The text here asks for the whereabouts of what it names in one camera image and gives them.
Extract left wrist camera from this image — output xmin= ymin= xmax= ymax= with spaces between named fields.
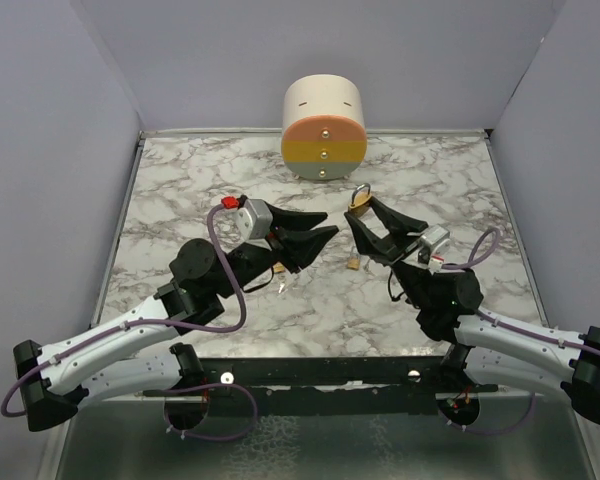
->
xmin=221 ymin=196 xmax=273 ymax=241

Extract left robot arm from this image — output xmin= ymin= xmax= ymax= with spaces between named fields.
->
xmin=0 ymin=196 xmax=338 ymax=432

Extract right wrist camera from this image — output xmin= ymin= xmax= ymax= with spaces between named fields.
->
xmin=417 ymin=225 xmax=451 ymax=266

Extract small brass padlock long shackle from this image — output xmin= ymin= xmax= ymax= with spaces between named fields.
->
xmin=273 ymin=262 xmax=285 ymax=274

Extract round three-drawer storage box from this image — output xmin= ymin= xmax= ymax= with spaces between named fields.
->
xmin=281 ymin=74 xmax=367 ymax=181

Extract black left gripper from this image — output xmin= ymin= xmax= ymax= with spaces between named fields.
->
xmin=216 ymin=204 xmax=339 ymax=301

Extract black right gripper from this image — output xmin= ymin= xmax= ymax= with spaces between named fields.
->
xmin=349 ymin=197 xmax=433 ymax=310

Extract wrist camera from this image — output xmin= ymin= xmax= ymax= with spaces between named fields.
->
xmin=221 ymin=196 xmax=273 ymax=241
xmin=417 ymin=225 xmax=451 ymax=266

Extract medium brass padlock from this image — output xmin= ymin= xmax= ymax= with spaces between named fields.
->
xmin=348 ymin=183 xmax=373 ymax=218

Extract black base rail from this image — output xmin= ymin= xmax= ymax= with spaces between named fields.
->
xmin=139 ymin=338 xmax=501 ymax=417

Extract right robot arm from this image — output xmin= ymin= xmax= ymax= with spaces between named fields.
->
xmin=344 ymin=198 xmax=600 ymax=425

